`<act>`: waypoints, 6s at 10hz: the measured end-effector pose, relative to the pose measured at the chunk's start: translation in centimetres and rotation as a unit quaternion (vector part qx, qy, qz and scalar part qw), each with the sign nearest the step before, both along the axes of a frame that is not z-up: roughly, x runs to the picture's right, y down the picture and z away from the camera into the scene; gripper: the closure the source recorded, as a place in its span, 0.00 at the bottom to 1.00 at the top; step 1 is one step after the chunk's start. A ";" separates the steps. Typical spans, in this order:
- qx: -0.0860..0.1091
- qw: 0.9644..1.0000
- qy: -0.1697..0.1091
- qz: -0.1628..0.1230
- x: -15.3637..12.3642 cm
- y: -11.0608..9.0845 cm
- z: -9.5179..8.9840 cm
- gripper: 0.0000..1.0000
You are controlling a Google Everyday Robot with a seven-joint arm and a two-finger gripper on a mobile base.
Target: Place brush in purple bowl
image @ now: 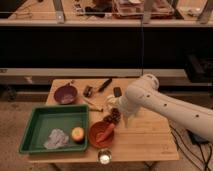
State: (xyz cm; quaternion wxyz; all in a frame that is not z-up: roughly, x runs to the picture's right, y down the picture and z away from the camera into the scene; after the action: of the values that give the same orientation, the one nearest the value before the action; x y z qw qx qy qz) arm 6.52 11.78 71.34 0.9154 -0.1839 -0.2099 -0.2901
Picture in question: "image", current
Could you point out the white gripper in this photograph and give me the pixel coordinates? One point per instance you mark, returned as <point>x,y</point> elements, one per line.
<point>127,114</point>

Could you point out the black handled brush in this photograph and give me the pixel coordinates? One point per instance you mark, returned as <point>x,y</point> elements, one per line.
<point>89,90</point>

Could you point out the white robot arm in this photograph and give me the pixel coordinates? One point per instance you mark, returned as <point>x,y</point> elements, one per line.
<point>143,92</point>

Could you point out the orange bowl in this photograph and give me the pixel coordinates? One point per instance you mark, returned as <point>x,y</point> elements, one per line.
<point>95,131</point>

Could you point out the purple bowl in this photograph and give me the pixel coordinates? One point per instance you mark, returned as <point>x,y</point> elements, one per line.
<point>66,94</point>

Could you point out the dark grape bunch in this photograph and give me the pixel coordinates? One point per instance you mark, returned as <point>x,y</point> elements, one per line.
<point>113,117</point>

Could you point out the white cylindrical bottle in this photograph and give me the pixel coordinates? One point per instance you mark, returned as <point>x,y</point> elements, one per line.
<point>112,101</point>

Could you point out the orange carrot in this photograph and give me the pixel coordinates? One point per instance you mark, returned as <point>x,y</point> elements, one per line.
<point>106,133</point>

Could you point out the small black block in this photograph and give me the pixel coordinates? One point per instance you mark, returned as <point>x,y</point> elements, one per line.
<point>117,91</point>

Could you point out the wooden table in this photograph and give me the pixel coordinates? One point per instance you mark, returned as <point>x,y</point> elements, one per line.
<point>148,137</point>

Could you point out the yellow wooden stick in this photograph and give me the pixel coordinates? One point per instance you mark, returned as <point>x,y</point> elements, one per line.
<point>94,107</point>

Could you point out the black foot pedal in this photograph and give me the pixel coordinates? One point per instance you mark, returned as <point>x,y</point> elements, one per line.
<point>195,139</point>

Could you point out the crumpled grey cloth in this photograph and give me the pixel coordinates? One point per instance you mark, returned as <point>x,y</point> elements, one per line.
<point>56,139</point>

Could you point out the green plastic tray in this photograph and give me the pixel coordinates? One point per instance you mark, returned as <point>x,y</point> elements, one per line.
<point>44,120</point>

